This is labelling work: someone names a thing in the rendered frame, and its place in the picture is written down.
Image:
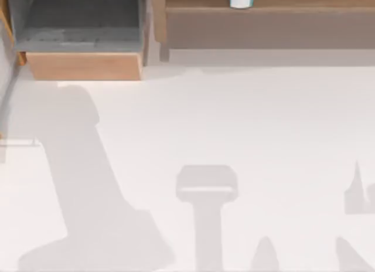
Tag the open drawer grey pierced inside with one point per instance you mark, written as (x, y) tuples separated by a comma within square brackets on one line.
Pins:
[(79, 23)]

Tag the pale wooden drawer front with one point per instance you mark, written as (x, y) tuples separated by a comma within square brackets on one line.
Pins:
[(83, 66)]

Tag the wooden open shelf unit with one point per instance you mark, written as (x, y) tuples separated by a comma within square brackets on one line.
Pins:
[(263, 25)]

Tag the wooden cupboard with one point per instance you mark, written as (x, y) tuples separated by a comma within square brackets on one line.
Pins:
[(5, 23)]

